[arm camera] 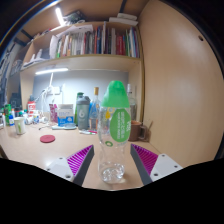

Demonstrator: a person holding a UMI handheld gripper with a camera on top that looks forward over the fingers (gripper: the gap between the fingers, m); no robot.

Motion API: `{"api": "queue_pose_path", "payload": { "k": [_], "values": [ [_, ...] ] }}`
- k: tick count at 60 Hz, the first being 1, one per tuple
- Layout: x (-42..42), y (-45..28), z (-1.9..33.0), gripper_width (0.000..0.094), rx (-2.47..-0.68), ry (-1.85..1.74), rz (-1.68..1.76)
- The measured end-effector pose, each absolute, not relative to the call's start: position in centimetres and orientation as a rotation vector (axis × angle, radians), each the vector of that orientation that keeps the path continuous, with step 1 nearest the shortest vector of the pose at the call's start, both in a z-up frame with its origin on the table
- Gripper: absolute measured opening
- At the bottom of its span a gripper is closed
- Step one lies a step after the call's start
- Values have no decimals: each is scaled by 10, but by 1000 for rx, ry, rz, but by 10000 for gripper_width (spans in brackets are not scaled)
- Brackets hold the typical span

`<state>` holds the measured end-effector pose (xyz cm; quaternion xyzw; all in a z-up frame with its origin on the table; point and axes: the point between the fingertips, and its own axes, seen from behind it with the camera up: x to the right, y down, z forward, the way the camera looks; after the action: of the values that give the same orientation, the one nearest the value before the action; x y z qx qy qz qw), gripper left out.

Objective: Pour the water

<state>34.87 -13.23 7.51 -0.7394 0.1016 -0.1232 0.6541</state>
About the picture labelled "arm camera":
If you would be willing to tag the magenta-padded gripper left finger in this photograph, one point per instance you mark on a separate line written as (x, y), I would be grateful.
(78, 163)

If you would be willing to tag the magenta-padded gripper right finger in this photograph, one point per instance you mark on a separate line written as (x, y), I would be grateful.
(148, 161)

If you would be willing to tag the clear bottle with green cap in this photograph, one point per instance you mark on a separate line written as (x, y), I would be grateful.
(113, 150)

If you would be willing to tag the white tube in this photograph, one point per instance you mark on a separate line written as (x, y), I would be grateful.
(87, 132)

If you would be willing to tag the brown mug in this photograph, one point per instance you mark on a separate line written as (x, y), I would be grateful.
(135, 131)

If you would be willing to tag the light blue hairbrush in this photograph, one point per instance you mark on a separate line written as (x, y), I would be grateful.
(65, 126)

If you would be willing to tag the flat round red coaster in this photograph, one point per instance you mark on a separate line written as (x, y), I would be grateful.
(47, 138)

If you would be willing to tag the grey shaker bottle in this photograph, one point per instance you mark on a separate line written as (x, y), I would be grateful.
(83, 115)

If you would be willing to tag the white and blue box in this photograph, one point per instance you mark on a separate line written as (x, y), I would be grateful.
(65, 115)

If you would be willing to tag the clear bottle with gold cap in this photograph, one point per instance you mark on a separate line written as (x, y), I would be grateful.
(94, 111)

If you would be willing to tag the magenta packet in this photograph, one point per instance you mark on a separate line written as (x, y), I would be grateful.
(53, 113)

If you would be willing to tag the tall clear glass bottle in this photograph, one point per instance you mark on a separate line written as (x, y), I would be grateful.
(133, 106)

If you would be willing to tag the dark green bottle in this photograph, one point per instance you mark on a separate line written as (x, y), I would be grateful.
(78, 96)

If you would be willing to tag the red and white canister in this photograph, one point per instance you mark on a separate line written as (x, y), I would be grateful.
(31, 107)

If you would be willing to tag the white bottle with blue cap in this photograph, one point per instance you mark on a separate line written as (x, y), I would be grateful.
(11, 120)

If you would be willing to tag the small bright green bottle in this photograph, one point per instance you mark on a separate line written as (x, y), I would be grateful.
(7, 111)

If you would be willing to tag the ceiling tube light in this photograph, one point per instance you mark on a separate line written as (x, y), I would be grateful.
(60, 16)

